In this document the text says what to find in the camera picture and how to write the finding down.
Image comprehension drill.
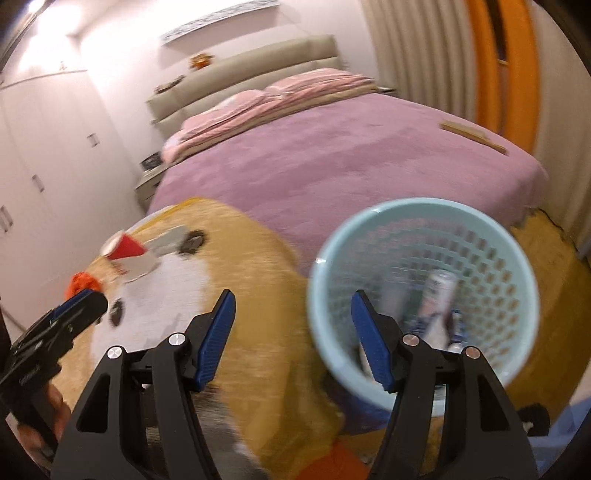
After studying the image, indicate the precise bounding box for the white wardrobe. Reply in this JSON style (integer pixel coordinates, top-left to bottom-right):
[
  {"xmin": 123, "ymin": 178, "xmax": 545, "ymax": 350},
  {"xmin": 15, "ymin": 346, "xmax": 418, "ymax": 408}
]
[{"xmin": 1, "ymin": 71, "xmax": 142, "ymax": 327}]

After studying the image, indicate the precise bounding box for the white decorated wall shelf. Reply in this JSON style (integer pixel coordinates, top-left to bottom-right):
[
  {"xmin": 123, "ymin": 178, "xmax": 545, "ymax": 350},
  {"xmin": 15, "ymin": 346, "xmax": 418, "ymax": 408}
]
[{"xmin": 160, "ymin": 0, "xmax": 280, "ymax": 45}]

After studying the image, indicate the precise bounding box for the round panda rug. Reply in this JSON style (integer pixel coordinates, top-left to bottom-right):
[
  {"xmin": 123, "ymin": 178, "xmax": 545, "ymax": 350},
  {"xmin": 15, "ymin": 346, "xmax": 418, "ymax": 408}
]
[{"xmin": 55, "ymin": 199, "xmax": 590, "ymax": 479}]

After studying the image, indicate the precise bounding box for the pink pillow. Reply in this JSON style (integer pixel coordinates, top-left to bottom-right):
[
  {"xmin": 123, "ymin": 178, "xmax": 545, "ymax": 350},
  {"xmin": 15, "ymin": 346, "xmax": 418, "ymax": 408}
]
[
  {"xmin": 181, "ymin": 90, "xmax": 267, "ymax": 133},
  {"xmin": 266, "ymin": 68, "xmax": 366, "ymax": 93}
]

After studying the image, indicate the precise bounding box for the orange curtain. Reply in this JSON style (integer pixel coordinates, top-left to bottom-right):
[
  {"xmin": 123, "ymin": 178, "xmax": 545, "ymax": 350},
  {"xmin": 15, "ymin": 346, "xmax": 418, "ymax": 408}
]
[{"xmin": 466, "ymin": 1, "xmax": 541, "ymax": 153}]

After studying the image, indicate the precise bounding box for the dark object on headboard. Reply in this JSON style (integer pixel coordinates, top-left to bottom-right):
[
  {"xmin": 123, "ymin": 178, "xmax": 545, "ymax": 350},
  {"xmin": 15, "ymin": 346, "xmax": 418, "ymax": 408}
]
[{"xmin": 154, "ymin": 75, "xmax": 185, "ymax": 95}]

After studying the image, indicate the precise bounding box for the pink right pillow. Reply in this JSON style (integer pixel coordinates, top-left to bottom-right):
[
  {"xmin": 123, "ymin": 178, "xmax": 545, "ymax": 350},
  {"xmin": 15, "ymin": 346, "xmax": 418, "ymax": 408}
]
[{"xmin": 266, "ymin": 68, "xmax": 366, "ymax": 93}]

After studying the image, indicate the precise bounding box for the wooden bed brush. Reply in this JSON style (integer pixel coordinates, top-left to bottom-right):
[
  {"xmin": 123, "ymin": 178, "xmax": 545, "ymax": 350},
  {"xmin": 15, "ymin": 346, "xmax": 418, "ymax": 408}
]
[{"xmin": 439, "ymin": 120, "xmax": 508, "ymax": 155}]

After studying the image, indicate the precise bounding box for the beige padded headboard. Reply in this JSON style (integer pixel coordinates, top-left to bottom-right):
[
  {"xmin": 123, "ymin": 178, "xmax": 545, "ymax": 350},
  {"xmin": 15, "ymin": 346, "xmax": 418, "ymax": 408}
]
[{"xmin": 146, "ymin": 35, "xmax": 344, "ymax": 139}]

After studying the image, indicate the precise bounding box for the bed with purple cover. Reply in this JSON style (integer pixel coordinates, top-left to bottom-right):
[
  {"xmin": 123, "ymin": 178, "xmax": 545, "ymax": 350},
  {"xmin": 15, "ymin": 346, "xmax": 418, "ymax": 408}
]
[{"xmin": 150, "ymin": 94, "xmax": 548, "ymax": 273}]

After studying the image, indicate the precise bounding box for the white medicine box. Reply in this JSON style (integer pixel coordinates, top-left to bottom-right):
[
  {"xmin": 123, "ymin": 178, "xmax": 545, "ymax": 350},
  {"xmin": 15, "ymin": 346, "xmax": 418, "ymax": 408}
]
[{"xmin": 378, "ymin": 273, "xmax": 416, "ymax": 327}]

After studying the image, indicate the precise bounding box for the beige curtain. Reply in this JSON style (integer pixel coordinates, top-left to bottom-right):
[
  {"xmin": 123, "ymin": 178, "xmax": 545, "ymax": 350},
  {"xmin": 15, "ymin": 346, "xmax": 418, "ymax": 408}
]
[{"xmin": 362, "ymin": 1, "xmax": 590, "ymax": 246}]

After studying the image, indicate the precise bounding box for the red white paper cup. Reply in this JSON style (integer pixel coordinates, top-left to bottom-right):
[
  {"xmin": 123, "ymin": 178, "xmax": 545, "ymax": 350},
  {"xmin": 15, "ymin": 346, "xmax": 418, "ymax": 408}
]
[{"xmin": 100, "ymin": 231, "xmax": 159, "ymax": 283}]

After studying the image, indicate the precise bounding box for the person's left hand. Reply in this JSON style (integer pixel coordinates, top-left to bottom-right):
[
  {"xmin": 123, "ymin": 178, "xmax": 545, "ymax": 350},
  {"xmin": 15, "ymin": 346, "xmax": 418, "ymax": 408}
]
[{"xmin": 17, "ymin": 383, "xmax": 72, "ymax": 470}]

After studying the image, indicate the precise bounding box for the pink yogurt drink bottle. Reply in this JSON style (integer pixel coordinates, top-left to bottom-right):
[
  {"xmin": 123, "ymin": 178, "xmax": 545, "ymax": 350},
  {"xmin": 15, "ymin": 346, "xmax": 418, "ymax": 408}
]
[{"xmin": 416, "ymin": 269, "xmax": 459, "ymax": 350}]

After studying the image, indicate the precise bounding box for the pink left pillow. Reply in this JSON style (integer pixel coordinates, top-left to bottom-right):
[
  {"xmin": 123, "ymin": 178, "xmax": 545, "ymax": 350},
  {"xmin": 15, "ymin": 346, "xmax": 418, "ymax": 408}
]
[{"xmin": 181, "ymin": 90, "xmax": 267, "ymax": 133}]

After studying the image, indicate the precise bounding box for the orange plastic bag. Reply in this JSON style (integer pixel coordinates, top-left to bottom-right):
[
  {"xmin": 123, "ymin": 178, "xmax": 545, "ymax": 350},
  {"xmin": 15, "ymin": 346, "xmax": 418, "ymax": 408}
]
[{"xmin": 64, "ymin": 272, "xmax": 103, "ymax": 300}]

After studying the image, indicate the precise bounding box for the light blue laundry basket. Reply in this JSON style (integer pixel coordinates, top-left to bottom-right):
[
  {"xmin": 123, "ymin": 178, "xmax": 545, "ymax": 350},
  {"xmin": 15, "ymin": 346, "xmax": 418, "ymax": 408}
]
[{"xmin": 308, "ymin": 198, "xmax": 540, "ymax": 411}]

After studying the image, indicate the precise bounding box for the grey bedside table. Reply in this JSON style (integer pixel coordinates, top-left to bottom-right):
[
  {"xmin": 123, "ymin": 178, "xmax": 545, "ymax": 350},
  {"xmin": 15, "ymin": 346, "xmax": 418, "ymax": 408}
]
[{"xmin": 135, "ymin": 164, "xmax": 168, "ymax": 213}]

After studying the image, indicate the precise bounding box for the orange plush toy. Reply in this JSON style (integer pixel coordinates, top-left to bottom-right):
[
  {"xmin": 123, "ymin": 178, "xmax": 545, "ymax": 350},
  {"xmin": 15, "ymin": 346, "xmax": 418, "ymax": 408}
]
[{"xmin": 189, "ymin": 52, "xmax": 214, "ymax": 70}]

